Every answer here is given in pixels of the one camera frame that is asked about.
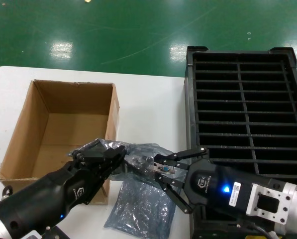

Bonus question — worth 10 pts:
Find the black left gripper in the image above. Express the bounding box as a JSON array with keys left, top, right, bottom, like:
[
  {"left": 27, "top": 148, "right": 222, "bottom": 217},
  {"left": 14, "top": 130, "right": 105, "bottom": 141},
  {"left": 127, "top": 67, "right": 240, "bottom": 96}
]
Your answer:
[{"left": 0, "top": 145, "right": 127, "bottom": 236}]

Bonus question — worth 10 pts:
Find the brown cardboard box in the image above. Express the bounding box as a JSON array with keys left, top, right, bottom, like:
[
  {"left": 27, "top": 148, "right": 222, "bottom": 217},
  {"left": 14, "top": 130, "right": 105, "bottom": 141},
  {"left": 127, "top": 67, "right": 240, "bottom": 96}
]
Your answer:
[{"left": 0, "top": 79, "right": 120, "bottom": 205}]

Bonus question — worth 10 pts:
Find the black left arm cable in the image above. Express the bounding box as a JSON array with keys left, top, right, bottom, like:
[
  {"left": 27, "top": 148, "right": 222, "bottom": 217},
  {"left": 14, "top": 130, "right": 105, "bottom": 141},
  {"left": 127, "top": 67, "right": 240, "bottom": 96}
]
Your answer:
[{"left": 2, "top": 186, "right": 13, "bottom": 199}]

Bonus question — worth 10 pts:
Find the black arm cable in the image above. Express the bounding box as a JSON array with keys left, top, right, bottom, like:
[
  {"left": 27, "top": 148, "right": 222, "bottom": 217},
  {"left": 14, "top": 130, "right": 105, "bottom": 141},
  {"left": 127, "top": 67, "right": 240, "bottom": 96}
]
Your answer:
[
  {"left": 2, "top": 186, "right": 13, "bottom": 199},
  {"left": 247, "top": 223, "right": 273, "bottom": 239}
]

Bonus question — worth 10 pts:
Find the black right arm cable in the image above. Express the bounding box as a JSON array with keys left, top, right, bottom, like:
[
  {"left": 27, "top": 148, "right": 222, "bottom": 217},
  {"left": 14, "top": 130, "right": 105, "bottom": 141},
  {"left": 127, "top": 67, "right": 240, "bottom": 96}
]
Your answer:
[{"left": 247, "top": 223, "right": 273, "bottom": 239}]

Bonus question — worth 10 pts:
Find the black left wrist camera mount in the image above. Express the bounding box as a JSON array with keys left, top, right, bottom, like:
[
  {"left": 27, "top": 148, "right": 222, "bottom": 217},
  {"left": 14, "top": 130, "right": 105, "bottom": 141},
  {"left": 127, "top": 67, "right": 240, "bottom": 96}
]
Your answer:
[{"left": 40, "top": 225, "right": 71, "bottom": 239}]

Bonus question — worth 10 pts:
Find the grey antistatic bag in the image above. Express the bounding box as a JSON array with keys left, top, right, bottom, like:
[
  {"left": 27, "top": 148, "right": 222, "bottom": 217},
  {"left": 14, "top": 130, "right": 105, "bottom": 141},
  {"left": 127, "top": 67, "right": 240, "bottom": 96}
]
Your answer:
[
  {"left": 103, "top": 179, "right": 178, "bottom": 237},
  {"left": 66, "top": 137, "right": 189, "bottom": 190}
]

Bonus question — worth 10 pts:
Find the black slotted container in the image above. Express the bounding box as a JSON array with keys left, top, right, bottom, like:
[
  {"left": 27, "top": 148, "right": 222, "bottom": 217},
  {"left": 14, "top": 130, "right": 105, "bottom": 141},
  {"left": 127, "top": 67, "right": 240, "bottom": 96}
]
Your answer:
[{"left": 184, "top": 46, "right": 297, "bottom": 239}]

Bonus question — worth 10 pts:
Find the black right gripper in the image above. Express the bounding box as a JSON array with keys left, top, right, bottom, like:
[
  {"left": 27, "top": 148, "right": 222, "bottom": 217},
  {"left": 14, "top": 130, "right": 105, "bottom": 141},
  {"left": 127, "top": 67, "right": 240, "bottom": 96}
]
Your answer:
[{"left": 154, "top": 146, "right": 257, "bottom": 215}]

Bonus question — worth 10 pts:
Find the graphics card with silver bracket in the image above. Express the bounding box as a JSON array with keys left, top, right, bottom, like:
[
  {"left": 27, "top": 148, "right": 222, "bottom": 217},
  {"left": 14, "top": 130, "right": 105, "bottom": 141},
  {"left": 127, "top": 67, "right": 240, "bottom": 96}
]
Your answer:
[{"left": 127, "top": 154, "right": 177, "bottom": 175}]

